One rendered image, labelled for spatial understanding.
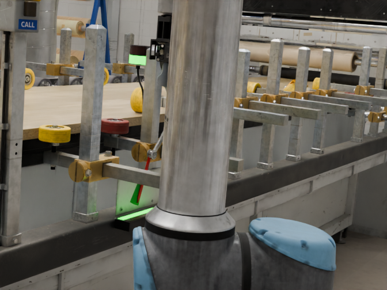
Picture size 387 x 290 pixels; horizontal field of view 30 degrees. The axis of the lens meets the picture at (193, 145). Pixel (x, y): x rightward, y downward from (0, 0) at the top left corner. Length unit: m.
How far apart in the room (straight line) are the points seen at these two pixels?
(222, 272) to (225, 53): 0.34
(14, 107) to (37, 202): 0.48
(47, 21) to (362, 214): 2.97
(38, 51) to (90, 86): 4.27
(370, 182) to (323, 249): 3.34
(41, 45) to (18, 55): 4.47
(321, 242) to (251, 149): 1.79
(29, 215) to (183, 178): 0.87
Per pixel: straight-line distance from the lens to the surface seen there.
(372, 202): 4.54
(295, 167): 2.78
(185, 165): 1.13
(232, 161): 1.85
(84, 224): 1.76
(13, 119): 1.53
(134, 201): 1.90
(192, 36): 1.11
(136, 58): 1.93
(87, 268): 1.87
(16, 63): 1.52
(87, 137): 1.73
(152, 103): 1.92
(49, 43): 6.04
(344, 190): 4.26
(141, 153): 1.92
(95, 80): 1.71
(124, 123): 2.04
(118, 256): 1.96
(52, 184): 1.98
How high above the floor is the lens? 1.20
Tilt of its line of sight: 10 degrees down
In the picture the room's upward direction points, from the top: 5 degrees clockwise
